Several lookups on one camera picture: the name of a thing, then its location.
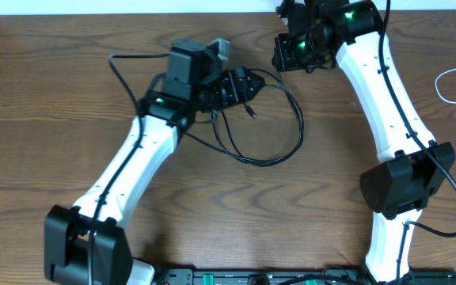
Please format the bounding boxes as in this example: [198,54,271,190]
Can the black USB cable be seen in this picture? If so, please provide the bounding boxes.
[182,67,306,168]

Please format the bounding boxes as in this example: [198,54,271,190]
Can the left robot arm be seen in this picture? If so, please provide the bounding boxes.
[44,38,264,284]

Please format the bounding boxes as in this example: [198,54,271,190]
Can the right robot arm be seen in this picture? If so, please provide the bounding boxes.
[272,1,456,284]

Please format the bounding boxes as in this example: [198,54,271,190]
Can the left camera cable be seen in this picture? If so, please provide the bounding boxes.
[87,53,172,285]

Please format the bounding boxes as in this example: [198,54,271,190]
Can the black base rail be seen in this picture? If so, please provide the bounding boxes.
[131,259,456,285]

